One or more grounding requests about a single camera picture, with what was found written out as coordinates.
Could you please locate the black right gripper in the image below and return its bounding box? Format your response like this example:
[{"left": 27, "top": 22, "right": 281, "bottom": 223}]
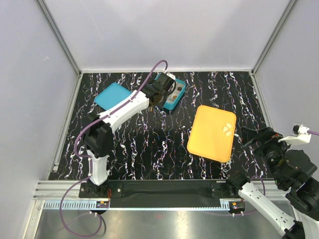
[{"left": 240, "top": 125, "right": 296, "bottom": 186}]

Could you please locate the teal box lid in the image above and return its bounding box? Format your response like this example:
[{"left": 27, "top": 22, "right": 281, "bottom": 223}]
[{"left": 94, "top": 83, "right": 131, "bottom": 111}]

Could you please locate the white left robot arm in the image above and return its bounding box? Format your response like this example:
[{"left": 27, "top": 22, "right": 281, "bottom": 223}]
[{"left": 83, "top": 73, "right": 177, "bottom": 197}]

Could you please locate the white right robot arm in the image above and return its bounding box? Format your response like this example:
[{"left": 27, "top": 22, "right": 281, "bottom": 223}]
[{"left": 223, "top": 124, "right": 319, "bottom": 239}]

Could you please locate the teal chocolate box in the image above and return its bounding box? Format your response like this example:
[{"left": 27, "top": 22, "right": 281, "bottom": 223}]
[{"left": 155, "top": 72, "right": 186, "bottom": 110}]

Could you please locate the yellow plastic tray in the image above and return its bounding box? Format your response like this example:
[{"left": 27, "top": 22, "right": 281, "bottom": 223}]
[{"left": 187, "top": 105, "right": 236, "bottom": 163}]

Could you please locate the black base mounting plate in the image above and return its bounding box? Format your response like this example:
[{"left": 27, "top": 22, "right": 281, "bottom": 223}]
[{"left": 79, "top": 179, "right": 241, "bottom": 210}]

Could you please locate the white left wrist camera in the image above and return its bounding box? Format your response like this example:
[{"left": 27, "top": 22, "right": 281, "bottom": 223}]
[{"left": 164, "top": 72, "right": 176, "bottom": 82}]

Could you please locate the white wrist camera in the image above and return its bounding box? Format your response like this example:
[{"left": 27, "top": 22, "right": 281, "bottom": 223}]
[
  {"left": 164, "top": 72, "right": 176, "bottom": 82},
  {"left": 278, "top": 124, "right": 311, "bottom": 146}
]

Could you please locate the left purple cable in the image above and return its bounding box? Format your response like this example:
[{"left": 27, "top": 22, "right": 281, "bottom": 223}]
[{"left": 59, "top": 59, "right": 168, "bottom": 236}]

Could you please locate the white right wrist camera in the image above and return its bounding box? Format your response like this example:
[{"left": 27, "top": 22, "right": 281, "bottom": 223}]
[{"left": 278, "top": 124, "right": 311, "bottom": 146}]

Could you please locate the aluminium slotted rail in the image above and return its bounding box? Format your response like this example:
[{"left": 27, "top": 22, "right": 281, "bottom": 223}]
[{"left": 32, "top": 180, "right": 246, "bottom": 212}]

